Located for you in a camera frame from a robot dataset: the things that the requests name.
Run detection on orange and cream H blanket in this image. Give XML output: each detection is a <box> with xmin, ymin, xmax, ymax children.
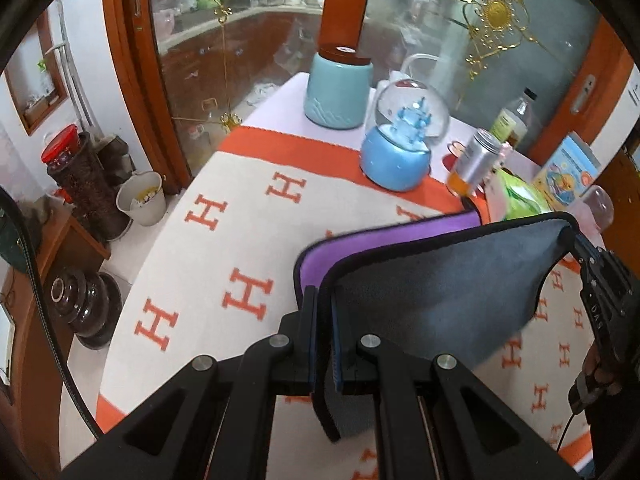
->
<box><xmin>96</xmin><ymin>127</ymin><xmax>592</xmax><ymax>467</ymax></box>

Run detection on blue snow globe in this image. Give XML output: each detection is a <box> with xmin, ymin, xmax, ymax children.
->
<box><xmin>360</xmin><ymin>76</ymin><xmax>450</xmax><ymax>192</ymax></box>

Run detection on silver and orange can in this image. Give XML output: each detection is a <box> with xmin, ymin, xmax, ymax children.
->
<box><xmin>446</xmin><ymin>129</ymin><xmax>502</xmax><ymax>197</ymax></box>

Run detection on black cable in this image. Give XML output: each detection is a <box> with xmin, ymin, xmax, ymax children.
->
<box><xmin>0</xmin><ymin>186</ymin><xmax>104</xmax><ymax>441</ymax></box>

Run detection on green tissue pack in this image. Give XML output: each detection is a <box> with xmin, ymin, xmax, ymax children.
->
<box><xmin>484</xmin><ymin>169</ymin><xmax>552</xmax><ymax>222</ymax></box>

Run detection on purple and grey towel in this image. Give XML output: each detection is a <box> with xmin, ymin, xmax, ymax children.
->
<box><xmin>293</xmin><ymin>210</ymin><xmax>582</xmax><ymax>443</ymax></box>

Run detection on pink base clear jar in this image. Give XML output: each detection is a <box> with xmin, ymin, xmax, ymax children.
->
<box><xmin>567</xmin><ymin>185</ymin><xmax>614</xmax><ymax>247</ymax></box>

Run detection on black weight plates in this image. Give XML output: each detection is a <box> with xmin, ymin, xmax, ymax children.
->
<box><xmin>50</xmin><ymin>268</ymin><xmax>122</xmax><ymax>350</ymax></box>

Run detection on red lidded container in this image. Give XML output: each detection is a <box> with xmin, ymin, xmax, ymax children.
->
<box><xmin>40</xmin><ymin>124</ymin><xmax>81</xmax><ymax>167</ymax></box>

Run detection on white plastic bucket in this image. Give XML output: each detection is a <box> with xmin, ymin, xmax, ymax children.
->
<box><xmin>116</xmin><ymin>171</ymin><xmax>167</xmax><ymax>226</ymax></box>

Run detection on blue children's book box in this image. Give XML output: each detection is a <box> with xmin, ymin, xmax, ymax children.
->
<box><xmin>533</xmin><ymin>131</ymin><xmax>600</xmax><ymax>210</ymax></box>

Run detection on light blue ceramic canister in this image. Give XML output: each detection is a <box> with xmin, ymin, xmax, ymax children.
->
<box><xmin>304</xmin><ymin>44</ymin><xmax>373</xmax><ymax>130</ymax></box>

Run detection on clear bottle with amber liquid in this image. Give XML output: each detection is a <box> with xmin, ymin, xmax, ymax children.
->
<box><xmin>489</xmin><ymin>88</ymin><xmax>537</xmax><ymax>148</ymax></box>

